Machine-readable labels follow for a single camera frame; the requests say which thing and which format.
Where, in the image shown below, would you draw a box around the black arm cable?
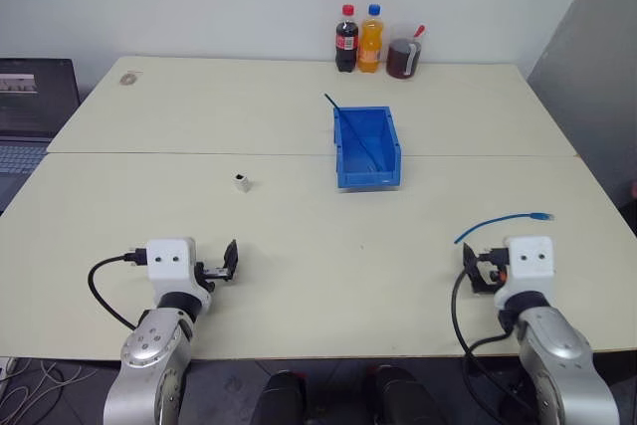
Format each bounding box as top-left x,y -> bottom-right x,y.
88,247 -> 149,332
450,265 -> 522,411

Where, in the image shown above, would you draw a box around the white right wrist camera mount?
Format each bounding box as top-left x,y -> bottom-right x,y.
497,235 -> 554,305

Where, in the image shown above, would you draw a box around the jar of dark liquid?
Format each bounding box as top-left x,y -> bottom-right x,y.
386,37 -> 423,80

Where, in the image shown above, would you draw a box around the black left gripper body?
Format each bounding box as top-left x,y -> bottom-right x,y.
195,260 -> 233,292

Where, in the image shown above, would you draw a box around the thin dark blue cable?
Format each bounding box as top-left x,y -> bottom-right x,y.
323,92 -> 385,173

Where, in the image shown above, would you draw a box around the white floor cables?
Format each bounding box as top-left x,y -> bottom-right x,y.
0,358 -> 85,425

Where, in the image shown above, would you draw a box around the cola bottle red cap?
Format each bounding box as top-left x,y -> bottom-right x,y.
333,4 -> 360,74

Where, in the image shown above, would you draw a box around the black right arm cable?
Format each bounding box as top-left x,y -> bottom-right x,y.
450,265 -> 522,411

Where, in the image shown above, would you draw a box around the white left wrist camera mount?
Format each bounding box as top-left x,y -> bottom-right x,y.
145,237 -> 210,298

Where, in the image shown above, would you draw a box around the blue plastic storage bin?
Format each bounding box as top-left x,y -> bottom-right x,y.
331,106 -> 403,191

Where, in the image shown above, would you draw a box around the orange soda bottle blue cap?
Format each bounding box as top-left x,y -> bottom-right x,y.
357,3 -> 386,75

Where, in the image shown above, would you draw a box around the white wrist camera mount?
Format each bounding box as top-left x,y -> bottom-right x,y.
497,235 -> 554,305
145,237 -> 210,298

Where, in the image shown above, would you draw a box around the dark rounded shape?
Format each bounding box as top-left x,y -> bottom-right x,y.
364,363 -> 438,425
248,369 -> 309,425

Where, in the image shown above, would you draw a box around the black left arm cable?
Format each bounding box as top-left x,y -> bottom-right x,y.
88,247 -> 149,332

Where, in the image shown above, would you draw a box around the dark grey laptop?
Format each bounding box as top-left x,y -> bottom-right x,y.
0,57 -> 82,213

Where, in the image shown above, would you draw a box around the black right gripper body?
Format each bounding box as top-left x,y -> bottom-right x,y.
471,247 -> 510,296

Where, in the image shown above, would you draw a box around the blue Ethernet cable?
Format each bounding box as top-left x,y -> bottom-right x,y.
453,211 -> 555,246

